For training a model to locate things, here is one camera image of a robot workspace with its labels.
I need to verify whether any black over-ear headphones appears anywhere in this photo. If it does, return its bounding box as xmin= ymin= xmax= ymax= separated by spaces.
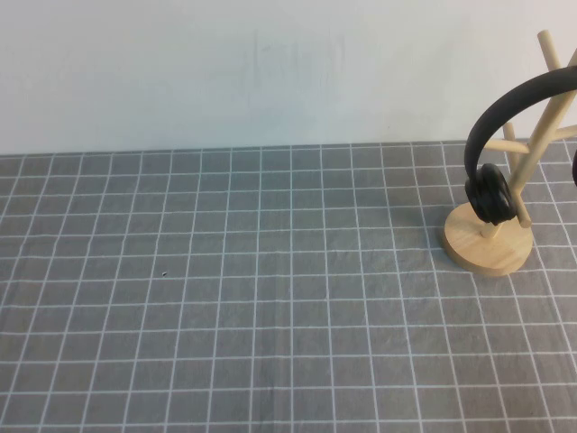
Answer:
xmin=463 ymin=64 xmax=577 ymax=227

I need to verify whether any light wooden headphone stand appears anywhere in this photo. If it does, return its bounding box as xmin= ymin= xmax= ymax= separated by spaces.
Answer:
xmin=443 ymin=30 xmax=577 ymax=281

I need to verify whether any grey white-grid tablecloth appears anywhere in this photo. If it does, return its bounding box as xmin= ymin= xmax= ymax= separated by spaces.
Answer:
xmin=0 ymin=139 xmax=577 ymax=433

